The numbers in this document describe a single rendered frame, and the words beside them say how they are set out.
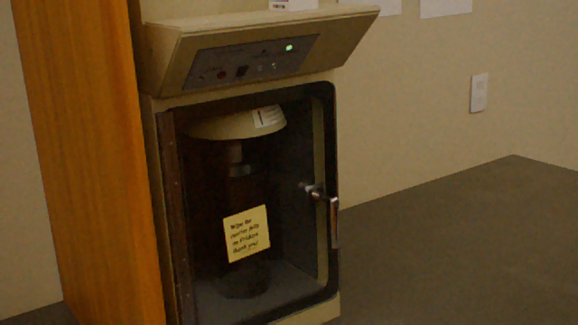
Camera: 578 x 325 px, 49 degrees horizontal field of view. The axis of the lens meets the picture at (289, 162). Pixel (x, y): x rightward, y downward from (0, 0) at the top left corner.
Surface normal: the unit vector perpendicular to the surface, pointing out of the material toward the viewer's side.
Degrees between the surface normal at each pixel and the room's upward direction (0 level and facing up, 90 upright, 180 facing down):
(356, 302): 0
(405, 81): 90
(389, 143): 90
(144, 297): 90
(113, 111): 90
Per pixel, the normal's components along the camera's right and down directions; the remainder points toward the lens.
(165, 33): -0.82, 0.22
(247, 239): 0.56, 0.23
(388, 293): -0.04, -0.95
